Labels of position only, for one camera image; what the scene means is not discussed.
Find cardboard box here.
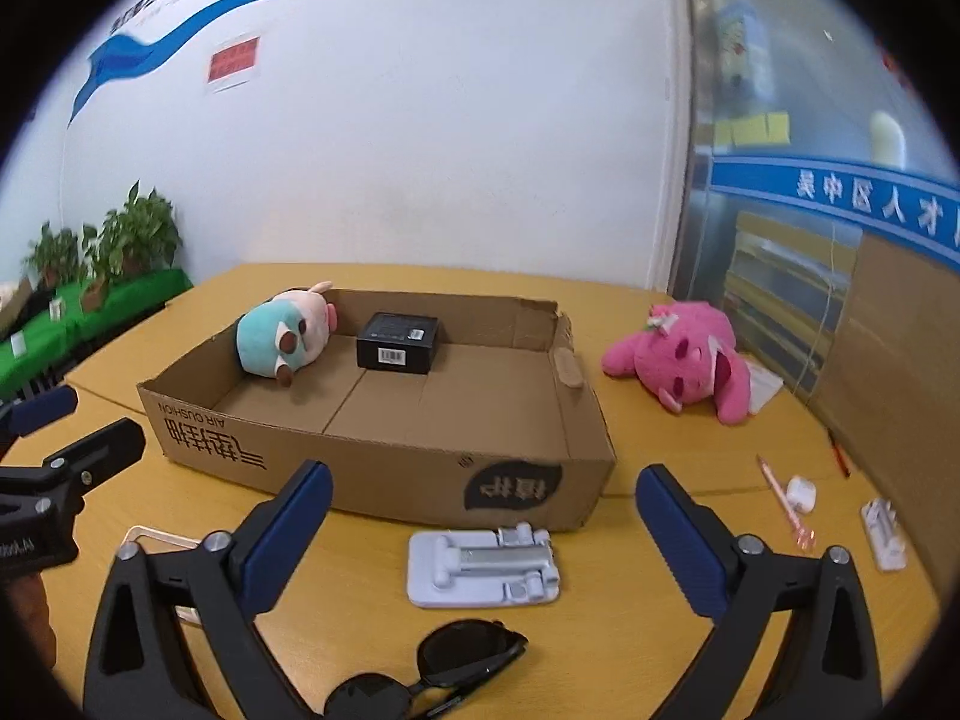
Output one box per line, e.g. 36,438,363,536
136,286,617,533

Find black sunglasses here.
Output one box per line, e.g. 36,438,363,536
322,617,530,720

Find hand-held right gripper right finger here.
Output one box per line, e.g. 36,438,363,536
636,463,884,720

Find person's left hand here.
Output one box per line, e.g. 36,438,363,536
0,572,53,674

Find white folding phone stand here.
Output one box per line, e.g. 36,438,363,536
407,526,563,610

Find small black box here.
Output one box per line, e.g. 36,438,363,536
355,310,441,377

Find pink pen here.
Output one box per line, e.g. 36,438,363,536
756,454,817,553

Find teal and pink plush toy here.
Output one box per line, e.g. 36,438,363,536
235,280,340,392

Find brown cardboard sheet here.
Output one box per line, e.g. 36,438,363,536
814,231,960,520

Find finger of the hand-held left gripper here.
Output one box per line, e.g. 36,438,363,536
0,386,80,437
41,418,147,500

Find green table cloth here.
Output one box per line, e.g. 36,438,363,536
0,268,194,400

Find wooden desk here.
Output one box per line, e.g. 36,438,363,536
0,262,947,720

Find red wall sign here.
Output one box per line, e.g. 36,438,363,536
205,33,264,95

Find small potted plant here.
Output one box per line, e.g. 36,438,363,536
21,221,83,290

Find large potted plant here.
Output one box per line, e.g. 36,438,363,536
79,180,185,280

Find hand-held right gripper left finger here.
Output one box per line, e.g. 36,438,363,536
82,459,335,720

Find white plastic clip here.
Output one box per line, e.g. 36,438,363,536
859,498,908,571

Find blue banner strip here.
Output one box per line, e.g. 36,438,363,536
709,156,960,268

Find blue wave wall decal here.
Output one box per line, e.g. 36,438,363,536
67,0,587,128

